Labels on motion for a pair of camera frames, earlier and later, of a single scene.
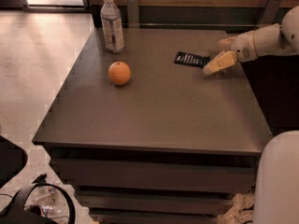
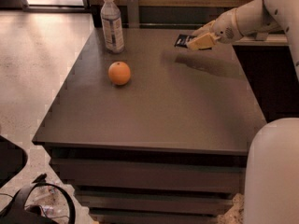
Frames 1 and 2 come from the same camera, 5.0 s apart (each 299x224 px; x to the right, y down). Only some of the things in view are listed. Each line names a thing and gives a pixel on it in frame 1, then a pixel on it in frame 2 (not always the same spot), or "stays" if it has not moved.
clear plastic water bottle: (111, 22) stays
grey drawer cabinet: (147, 136) stays
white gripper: (244, 48) to (226, 29)
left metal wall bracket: (133, 10) stays
